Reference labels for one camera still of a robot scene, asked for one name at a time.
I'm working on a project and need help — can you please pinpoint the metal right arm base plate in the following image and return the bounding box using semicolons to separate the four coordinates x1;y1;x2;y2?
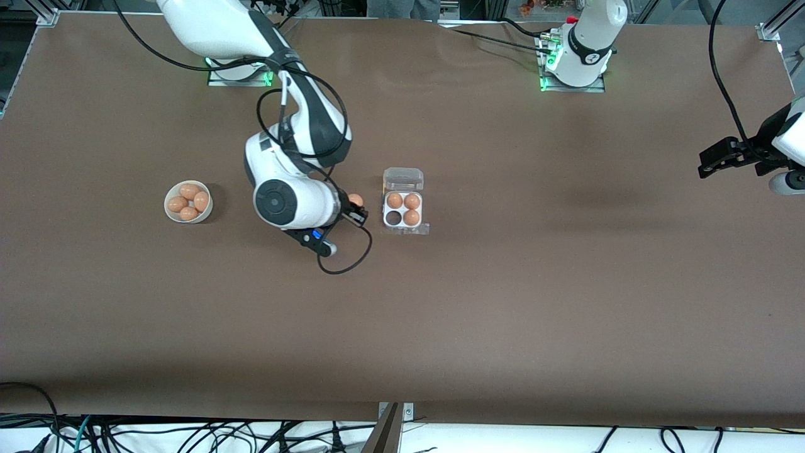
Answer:
208;58;275;87

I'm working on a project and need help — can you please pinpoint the metal table edge bracket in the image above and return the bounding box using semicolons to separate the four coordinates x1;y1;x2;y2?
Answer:
377;401;414;453

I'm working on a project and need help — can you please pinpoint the aluminium frame profile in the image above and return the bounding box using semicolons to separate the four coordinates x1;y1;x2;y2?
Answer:
25;0;76;27
779;44;805;98
757;0;805;43

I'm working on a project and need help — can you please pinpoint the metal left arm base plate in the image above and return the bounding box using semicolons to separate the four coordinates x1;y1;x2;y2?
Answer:
536;30;608;94

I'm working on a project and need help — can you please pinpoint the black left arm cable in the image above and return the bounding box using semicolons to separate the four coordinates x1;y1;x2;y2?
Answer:
708;0;765;158

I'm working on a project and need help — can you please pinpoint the clear plastic egg box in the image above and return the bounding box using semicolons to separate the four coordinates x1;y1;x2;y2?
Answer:
382;167;431;237

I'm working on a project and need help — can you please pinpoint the teal floor cable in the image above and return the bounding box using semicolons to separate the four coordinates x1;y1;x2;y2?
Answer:
74;415;94;453

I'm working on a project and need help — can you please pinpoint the black base power cable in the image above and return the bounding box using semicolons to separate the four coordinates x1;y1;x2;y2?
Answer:
440;18;555;56

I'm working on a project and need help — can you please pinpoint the white round bowl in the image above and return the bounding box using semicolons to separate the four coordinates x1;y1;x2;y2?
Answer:
164;181;214;224

